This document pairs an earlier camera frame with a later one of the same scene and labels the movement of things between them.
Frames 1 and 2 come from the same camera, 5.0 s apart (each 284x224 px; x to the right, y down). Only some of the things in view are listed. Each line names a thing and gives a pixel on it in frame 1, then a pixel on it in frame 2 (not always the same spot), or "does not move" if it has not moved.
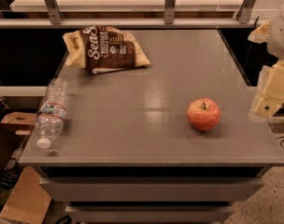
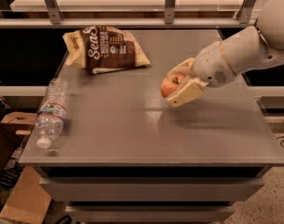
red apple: [204, 114] -> [171, 83]
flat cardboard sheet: [28, 202] does not move
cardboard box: [8, 136] does not move
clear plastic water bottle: [52, 113] does not move
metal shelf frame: [244, 21] does not move
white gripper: [280, 36] -> [211, 64]
